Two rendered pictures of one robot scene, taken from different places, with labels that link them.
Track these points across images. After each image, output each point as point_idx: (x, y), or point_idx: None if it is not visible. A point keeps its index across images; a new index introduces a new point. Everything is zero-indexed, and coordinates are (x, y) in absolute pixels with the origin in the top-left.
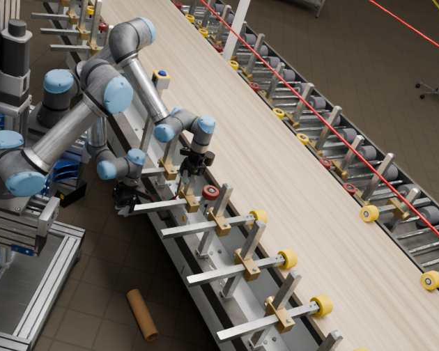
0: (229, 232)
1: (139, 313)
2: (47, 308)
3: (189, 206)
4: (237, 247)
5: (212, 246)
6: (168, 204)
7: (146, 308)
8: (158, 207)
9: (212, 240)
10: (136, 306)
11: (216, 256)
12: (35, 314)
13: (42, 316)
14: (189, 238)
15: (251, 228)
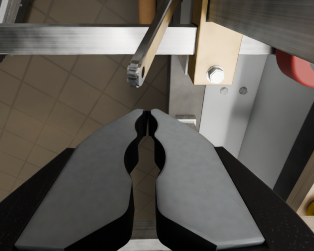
0: (283, 96)
1: (141, 23)
2: (6, 8)
3: (192, 77)
4: (267, 130)
5: (237, 75)
6: (114, 50)
7: (152, 18)
8: (68, 54)
9: (251, 60)
10: (141, 11)
11: (228, 98)
12: None
13: (1, 19)
14: (183, 79)
15: (301, 211)
